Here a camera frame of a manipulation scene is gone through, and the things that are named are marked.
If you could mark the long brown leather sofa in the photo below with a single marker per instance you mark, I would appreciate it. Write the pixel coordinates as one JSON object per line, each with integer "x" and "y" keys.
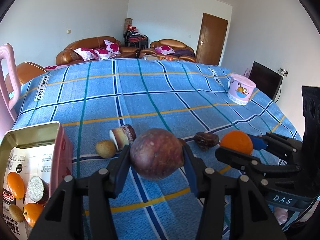
{"x": 82, "y": 43}

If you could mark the black television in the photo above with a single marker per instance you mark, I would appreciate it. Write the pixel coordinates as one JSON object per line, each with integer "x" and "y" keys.
{"x": 265, "y": 80}

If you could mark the printed paper leaflet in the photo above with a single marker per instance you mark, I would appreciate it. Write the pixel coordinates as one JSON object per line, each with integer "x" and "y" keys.
{"x": 37, "y": 160}

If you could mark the pink tin box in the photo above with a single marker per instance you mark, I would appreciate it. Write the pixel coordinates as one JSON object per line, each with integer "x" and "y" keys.
{"x": 62, "y": 150}

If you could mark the pink electric kettle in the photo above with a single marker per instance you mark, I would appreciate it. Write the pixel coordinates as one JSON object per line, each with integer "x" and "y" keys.
{"x": 7, "y": 87}

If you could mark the pink cartoon cup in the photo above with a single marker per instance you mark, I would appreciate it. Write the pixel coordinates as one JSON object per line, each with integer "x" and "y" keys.
{"x": 241, "y": 88}

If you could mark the purple blanket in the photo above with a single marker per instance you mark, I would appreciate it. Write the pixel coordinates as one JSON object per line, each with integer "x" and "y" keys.
{"x": 183, "y": 53}

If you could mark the brown wooden door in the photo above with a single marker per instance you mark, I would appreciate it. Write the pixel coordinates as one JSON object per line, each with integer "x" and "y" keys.
{"x": 211, "y": 40}

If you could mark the wall socket with plug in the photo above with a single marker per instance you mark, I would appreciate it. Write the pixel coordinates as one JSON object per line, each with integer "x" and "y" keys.
{"x": 283, "y": 72}

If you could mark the small yellowish longan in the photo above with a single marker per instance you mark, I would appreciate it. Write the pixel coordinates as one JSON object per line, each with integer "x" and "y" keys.
{"x": 105, "y": 149}

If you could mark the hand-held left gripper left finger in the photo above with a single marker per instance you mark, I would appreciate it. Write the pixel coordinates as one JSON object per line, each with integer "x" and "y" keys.
{"x": 122, "y": 166}

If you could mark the coffee table with snacks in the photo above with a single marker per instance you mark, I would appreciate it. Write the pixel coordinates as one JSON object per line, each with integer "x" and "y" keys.
{"x": 160, "y": 58}

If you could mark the stacked black chairs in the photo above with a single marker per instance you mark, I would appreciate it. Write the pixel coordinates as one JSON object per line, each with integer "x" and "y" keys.
{"x": 135, "y": 40}

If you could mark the small oval kumquat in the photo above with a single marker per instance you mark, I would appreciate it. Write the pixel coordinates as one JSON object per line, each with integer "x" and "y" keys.
{"x": 15, "y": 185}
{"x": 32, "y": 213}

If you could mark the tall brown vase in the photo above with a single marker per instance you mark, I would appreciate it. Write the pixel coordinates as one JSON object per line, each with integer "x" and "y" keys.
{"x": 128, "y": 23}

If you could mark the red plush toy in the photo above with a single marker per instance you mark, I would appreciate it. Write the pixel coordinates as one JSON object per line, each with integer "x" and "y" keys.
{"x": 131, "y": 28}

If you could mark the person's right hand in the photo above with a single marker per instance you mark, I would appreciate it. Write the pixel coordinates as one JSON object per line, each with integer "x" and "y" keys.
{"x": 281, "y": 215}

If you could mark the blue plaid tablecloth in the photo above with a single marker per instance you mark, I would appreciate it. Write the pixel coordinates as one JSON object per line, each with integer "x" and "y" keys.
{"x": 150, "y": 97}

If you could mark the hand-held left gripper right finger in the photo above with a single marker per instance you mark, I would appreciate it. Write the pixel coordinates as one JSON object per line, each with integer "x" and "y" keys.
{"x": 191, "y": 171}

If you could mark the green kiwi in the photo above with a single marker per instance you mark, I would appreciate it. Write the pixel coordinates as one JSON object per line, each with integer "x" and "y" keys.
{"x": 15, "y": 213}

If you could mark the white pillow red flowers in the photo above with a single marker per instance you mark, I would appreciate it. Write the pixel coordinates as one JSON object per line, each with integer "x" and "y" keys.
{"x": 164, "y": 49}
{"x": 103, "y": 53}
{"x": 112, "y": 46}
{"x": 86, "y": 54}

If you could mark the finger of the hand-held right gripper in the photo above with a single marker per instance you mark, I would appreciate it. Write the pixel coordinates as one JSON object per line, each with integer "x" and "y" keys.
{"x": 260, "y": 143}
{"x": 235, "y": 158}

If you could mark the brown leather armchair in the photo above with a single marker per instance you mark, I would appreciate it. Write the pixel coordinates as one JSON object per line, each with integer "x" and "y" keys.
{"x": 172, "y": 43}
{"x": 27, "y": 71}

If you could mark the purple passion fruit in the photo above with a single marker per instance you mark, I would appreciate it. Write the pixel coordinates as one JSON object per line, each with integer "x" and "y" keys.
{"x": 156, "y": 152}

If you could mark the large round orange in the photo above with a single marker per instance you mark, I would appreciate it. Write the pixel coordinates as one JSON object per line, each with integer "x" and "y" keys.
{"x": 236, "y": 141}

